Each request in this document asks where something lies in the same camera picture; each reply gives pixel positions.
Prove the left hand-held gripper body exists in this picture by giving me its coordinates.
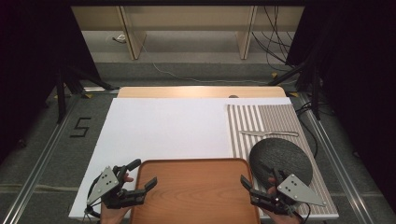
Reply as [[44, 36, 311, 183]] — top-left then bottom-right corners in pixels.
[[86, 164, 148, 210]]

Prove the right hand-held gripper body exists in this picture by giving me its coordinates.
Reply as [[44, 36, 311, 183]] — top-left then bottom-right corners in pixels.
[[253, 173, 327, 217]]

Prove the black round textured plate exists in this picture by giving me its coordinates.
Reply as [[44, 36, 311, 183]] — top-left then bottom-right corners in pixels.
[[248, 137, 314, 189]]

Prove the brown wooden tray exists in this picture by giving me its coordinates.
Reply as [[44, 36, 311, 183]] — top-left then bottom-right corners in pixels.
[[129, 158, 262, 224]]

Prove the silver knife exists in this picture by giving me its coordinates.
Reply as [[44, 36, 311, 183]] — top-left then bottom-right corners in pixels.
[[239, 130, 283, 137]]

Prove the person's left hand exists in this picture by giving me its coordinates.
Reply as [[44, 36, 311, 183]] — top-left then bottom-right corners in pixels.
[[99, 172, 135, 224]]

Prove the person's right hand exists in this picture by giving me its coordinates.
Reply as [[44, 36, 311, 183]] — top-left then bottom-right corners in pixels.
[[262, 176, 304, 224]]

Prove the white board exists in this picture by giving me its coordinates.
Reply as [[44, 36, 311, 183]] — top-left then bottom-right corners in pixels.
[[68, 97, 340, 220]]

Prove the beige striped placemat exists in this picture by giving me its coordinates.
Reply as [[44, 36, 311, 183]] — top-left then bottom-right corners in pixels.
[[226, 104, 339, 217]]

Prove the black metal stand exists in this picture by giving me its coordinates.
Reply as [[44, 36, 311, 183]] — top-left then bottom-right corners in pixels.
[[267, 58, 322, 121], [55, 62, 120, 125]]

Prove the dark curtain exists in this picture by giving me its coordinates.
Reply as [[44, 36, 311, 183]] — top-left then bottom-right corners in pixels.
[[0, 0, 102, 160], [285, 0, 396, 216]]

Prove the beige desk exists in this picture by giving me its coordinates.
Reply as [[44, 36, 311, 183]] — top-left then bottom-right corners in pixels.
[[70, 5, 305, 61]]

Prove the left hand-held gripper cable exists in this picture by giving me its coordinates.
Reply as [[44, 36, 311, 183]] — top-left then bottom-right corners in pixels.
[[83, 174, 105, 224]]

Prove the hand-held gripper cable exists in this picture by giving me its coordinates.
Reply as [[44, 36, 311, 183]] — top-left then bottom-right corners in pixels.
[[299, 201, 313, 224], [83, 174, 105, 224]]

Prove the right hand-held gripper cable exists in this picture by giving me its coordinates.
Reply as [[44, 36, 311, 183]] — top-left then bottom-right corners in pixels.
[[299, 201, 313, 224]]

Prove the black cable beside table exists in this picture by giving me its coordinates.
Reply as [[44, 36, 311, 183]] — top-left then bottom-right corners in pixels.
[[295, 101, 319, 159]]

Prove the metal floor rail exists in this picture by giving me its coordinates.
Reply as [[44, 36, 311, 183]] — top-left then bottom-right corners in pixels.
[[297, 92, 375, 224], [0, 92, 79, 224]]

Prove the white floor cable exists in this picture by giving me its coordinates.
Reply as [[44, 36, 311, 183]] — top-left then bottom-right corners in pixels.
[[111, 33, 273, 86]]

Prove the bundle of black cables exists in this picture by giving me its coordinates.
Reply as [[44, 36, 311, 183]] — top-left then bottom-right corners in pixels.
[[251, 5, 295, 73]]

